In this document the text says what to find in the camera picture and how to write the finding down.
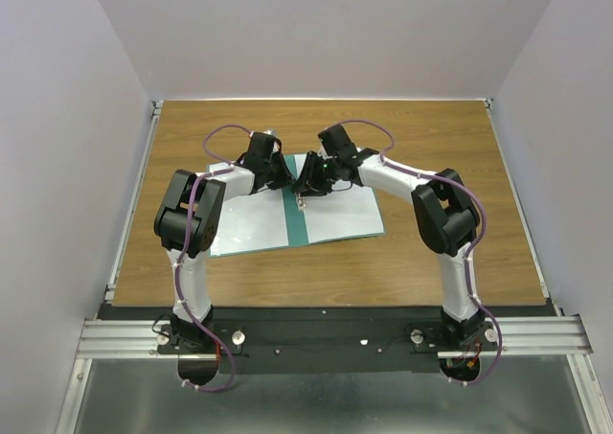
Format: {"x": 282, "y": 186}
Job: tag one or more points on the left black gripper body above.
{"x": 267, "y": 169}

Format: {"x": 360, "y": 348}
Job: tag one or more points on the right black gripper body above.
{"x": 326, "y": 173}

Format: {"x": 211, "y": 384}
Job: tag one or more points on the metal folder clip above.
{"x": 301, "y": 202}

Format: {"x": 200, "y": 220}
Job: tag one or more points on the teal paper folder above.
{"x": 295, "y": 223}

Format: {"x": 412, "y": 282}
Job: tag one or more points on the white paper sheet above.
{"x": 248, "y": 222}
{"x": 348, "y": 212}

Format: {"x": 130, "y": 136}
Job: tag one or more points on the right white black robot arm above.
{"x": 444, "y": 208}

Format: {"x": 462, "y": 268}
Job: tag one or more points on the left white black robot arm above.
{"x": 188, "y": 219}

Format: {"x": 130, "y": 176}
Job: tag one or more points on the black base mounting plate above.
{"x": 326, "y": 340}

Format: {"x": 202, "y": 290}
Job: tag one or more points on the metal sheet front panel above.
{"x": 534, "y": 394}

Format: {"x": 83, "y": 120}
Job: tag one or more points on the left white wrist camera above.
{"x": 270, "y": 131}

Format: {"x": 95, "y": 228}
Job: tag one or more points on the left table edge rail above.
{"x": 113, "y": 279}

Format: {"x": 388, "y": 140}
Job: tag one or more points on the table edge rail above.
{"x": 488, "y": 103}
{"x": 113, "y": 279}

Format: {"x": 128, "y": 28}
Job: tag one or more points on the right table edge rail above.
{"x": 488, "y": 103}

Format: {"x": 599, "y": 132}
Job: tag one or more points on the aluminium extrusion rail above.
{"x": 522, "y": 336}

